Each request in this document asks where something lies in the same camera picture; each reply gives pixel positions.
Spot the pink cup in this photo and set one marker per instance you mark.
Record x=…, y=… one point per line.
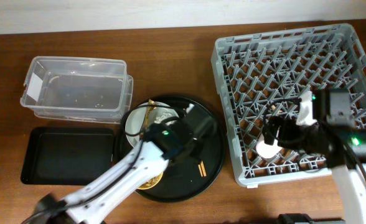
x=266, y=150

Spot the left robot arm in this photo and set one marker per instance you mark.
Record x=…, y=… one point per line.
x=162, y=144

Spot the brown gold snack wrapper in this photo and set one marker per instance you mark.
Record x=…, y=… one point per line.
x=151, y=106

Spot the clear plastic waste bin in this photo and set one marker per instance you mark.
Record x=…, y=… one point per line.
x=94, y=90

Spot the white tissue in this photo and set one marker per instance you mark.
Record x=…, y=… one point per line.
x=163, y=116

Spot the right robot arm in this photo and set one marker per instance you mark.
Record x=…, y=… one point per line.
x=324, y=127

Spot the grey plastic dishwasher rack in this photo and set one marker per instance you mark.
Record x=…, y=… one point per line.
x=252, y=70

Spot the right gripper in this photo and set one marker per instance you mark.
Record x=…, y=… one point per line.
x=287, y=126

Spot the yellow bowl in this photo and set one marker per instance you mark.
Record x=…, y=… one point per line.
x=151, y=182

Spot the round black serving tray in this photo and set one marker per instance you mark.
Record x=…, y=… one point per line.
x=183, y=181

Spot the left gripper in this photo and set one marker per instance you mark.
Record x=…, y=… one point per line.
x=197, y=153

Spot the grey round plate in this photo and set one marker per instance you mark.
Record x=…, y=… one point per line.
x=135, y=119

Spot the wooden chopstick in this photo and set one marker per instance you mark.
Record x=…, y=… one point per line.
x=202, y=169
x=199, y=170

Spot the black rectangular tray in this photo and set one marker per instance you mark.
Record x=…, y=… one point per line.
x=67, y=156

